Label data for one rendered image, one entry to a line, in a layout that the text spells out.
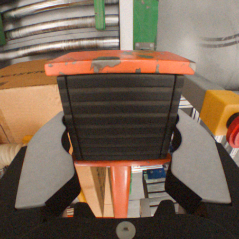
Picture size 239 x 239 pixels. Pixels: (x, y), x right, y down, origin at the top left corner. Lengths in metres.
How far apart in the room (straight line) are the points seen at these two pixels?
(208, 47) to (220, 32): 0.17
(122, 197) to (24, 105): 0.25
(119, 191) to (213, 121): 0.21
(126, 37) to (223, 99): 0.42
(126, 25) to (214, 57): 1.02
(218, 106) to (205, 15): 1.16
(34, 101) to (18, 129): 0.09
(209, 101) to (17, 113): 0.39
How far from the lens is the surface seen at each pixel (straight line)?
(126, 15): 0.59
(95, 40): 0.64
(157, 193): 0.64
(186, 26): 1.30
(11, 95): 0.33
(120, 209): 0.23
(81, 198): 0.49
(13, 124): 0.36
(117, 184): 0.17
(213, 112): 0.30
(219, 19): 1.46
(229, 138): 0.27
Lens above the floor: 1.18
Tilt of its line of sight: 58 degrees down
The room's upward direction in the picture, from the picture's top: 178 degrees clockwise
